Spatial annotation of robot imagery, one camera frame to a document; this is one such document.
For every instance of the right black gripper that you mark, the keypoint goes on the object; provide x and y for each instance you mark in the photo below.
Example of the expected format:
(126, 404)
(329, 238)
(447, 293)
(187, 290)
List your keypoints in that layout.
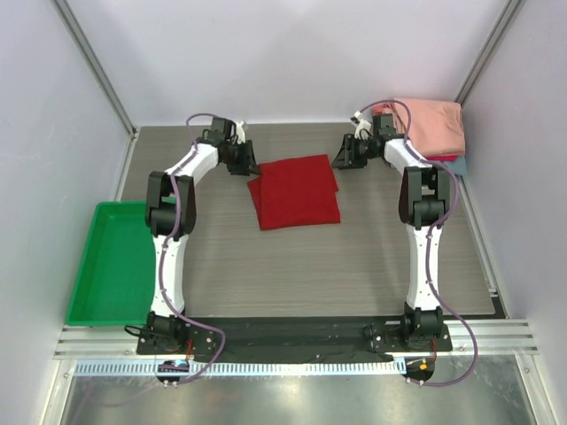
(350, 150)

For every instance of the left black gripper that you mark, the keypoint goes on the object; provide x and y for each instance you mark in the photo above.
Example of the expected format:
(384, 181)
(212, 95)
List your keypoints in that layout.
(248, 165)

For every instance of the red t shirt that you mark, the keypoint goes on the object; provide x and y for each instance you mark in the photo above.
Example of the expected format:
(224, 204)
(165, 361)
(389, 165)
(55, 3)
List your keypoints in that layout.
(295, 192)

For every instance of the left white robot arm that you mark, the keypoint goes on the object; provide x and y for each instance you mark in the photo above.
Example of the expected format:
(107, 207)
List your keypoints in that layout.
(171, 214)

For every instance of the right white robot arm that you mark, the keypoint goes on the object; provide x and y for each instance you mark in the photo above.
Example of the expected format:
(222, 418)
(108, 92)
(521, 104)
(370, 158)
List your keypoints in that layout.
(425, 198)

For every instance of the salmon folded t shirt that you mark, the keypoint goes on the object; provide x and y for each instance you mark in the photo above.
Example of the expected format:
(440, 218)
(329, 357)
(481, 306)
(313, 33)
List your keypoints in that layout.
(383, 108)

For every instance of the pink folded t shirt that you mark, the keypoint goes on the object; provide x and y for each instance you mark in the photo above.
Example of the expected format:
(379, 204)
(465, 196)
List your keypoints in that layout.
(435, 127)

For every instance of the magenta folded t shirt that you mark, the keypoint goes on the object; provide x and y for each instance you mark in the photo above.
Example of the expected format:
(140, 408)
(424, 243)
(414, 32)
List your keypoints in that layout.
(443, 158)

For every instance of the green plastic tray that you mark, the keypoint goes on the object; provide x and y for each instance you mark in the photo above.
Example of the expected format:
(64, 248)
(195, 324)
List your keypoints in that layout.
(114, 285)

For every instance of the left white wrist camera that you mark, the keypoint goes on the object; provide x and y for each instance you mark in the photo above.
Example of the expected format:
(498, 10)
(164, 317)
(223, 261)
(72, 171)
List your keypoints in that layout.
(240, 132)

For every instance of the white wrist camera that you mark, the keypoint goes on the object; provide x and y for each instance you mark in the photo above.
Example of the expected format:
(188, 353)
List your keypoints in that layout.
(240, 132)
(362, 127)

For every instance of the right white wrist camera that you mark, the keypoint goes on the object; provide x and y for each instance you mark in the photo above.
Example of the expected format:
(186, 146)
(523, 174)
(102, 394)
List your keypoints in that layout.
(362, 127)

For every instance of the right aluminium frame post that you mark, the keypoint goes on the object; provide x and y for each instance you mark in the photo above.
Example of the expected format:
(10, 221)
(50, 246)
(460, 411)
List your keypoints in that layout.
(492, 43)

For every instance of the aluminium frame post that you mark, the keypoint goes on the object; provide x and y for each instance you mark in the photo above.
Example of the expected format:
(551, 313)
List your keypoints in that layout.
(492, 43)
(81, 41)

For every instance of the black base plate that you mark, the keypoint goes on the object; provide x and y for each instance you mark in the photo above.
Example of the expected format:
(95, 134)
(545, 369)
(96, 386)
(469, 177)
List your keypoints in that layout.
(284, 335)

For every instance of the aluminium front rail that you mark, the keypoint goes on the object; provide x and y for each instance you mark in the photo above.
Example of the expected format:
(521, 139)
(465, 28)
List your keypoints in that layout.
(494, 337)

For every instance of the left aluminium frame post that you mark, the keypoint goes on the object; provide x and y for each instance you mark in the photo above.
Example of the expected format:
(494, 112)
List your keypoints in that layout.
(81, 41)

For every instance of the slotted cable duct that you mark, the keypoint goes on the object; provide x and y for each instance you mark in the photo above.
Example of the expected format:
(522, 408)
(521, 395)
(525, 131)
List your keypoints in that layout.
(162, 368)

